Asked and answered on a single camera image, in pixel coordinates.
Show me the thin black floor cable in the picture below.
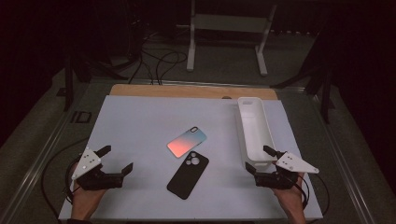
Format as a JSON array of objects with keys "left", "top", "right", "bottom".
[
  {"left": 40, "top": 136, "right": 91, "bottom": 219},
  {"left": 311, "top": 172, "right": 331, "bottom": 217}
]

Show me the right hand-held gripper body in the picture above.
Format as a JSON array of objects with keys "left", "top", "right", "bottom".
[{"left": 254, "top": 150, "right": 320, "bottom": 191}]

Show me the black phone case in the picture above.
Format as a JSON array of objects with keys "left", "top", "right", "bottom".
[{"left": 165, "top": 150, "right": 210, "bottom": 201}]

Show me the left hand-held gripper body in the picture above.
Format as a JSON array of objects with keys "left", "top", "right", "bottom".
[{"left": 71, "top": 147, "right": 124, "bottom": 191}]

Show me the looped black floor cable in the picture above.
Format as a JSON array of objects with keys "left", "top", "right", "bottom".
[{"left": 127, "top": 31, "right": 189, "bottom": 86}]

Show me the metal floor rail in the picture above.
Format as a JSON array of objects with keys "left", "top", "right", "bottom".
[
  {"left": 306, "top": 87, "right": 379, "bottom": 224},
  {"left": 0, "top": 78, "right": 94, "bottom": 224}
]

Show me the white metal stand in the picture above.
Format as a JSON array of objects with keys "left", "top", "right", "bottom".
[{"left": 176, "top": 0, "right": 278, "bottom": 77}]

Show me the pink and blue phone case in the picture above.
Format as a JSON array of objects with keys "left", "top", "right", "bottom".
[{"left": 166, "top": 125, "right": 208, "bottom": 160}]

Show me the black tripod stand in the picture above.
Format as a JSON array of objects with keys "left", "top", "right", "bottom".
[
  {"left": 270, "top": 46, "right": 336, "bottom": 124},
  {"left": 63, "top": 54, "right": 129, "bottom": 113}
]

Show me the white plastic bin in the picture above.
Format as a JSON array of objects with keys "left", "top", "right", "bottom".
[{"left": 236, "top": 96, "right": 279, "bottom": 172}]

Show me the white table mat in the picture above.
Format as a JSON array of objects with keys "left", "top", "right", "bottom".
[{"left": 58, "top": 94, "right": 324, "bottom": 223}]

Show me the person's left hand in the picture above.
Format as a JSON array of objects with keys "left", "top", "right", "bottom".
[{"left": 69, "top": 181, "right": 107, "bottom": 219}]

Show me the person's right hand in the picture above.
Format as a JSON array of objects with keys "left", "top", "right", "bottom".
[{"left": 272, "top": 172, "right": 308, "bottom": 218}]

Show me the black floor bracket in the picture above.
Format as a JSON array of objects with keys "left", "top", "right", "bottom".
[{"left": 70, "top": 110, "right": 93, "bottom": 124}]

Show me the hand-held gripper thick cable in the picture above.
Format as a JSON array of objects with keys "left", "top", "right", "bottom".
[
  {"left": 295, "top": 174, "right": 311, "bottom": 210},
  {"left": 63, "top": 154, "right": 82, "bottom": 205}
]

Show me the left hand-held gripper thick cable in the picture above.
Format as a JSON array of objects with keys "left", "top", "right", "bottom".
[{"left": 63, "top": 154, "right": 82, "bottom": 205}]

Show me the right hand-held gripper thick cable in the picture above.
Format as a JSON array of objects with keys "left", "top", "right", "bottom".
[{"left": 295, "top": 174, "right": 311, "bottom": 210}]

